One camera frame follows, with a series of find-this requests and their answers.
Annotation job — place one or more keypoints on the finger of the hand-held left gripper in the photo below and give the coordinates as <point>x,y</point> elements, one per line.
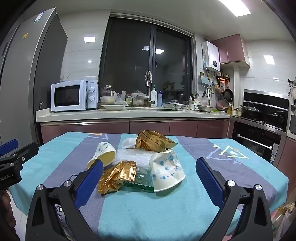
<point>27,150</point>
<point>9,146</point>

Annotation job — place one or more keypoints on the pink lower cabinets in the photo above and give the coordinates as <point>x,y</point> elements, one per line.
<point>150,127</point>

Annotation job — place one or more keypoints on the beige kitchen countertop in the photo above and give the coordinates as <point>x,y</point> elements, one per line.
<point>81,114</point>

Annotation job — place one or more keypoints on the white soap bottle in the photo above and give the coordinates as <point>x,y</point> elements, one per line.
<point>154,97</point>

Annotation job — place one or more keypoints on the black range hood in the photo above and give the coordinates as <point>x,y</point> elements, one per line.
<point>266,98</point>

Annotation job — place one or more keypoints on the black frying pan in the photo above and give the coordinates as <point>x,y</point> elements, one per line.
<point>228,94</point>

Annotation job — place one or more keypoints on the white water heater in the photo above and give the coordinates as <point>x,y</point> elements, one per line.
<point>211,55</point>

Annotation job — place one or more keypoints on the clear food container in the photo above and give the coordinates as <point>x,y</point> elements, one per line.
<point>139,100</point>

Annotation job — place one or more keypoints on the pink upper cabinet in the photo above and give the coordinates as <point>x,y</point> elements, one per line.
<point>231,48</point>

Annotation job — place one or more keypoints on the round grey wall fitting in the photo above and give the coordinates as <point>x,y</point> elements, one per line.
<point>42,105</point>

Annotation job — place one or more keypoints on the teal and purple tablecloth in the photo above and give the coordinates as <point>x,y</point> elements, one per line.
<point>161,220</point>

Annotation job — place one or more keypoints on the small gold foil wrapper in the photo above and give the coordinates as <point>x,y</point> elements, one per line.
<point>115,178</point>

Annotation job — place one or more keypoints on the grey refrigerator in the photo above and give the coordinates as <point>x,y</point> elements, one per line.
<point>27,69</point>

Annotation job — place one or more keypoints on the crushed white paper cup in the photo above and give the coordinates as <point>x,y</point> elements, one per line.
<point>166,171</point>

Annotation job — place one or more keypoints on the person's left forearm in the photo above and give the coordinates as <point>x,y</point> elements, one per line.
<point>4,206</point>

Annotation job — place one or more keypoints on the glass jar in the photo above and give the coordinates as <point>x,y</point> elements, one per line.
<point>107,92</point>

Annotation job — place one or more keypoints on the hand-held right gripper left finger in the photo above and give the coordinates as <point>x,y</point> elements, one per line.
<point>89,183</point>

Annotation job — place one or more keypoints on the white plate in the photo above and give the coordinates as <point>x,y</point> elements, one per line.
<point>114,107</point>

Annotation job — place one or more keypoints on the yellow oil bottle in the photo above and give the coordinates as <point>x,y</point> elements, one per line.
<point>230,110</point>

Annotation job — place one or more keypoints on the black built-in oven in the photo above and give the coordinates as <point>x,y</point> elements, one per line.
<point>254,141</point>

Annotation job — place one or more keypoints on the black wok with lid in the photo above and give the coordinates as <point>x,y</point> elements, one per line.
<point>251,112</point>

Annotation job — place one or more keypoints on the white utensil holder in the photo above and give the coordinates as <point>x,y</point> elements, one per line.
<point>193,105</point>

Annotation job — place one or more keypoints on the ceiling light panel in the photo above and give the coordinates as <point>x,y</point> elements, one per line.
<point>234,7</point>

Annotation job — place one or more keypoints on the metal faucet with cloth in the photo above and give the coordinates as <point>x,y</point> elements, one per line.
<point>148,78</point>

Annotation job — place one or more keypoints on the dark kitchen window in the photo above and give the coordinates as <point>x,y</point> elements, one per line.
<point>138,58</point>

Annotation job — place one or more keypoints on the black cooking pot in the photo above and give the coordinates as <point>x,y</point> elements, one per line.
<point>275,118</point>

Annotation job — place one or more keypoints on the white microwave oven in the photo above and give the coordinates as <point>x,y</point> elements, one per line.
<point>69,96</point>

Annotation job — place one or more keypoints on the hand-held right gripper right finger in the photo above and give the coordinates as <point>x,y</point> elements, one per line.
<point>209,183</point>

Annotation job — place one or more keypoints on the clear green-edged wrapper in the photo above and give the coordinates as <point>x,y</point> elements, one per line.
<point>138,185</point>

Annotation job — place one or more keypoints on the large gold foil wrapper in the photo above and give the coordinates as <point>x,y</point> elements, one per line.
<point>152,141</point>

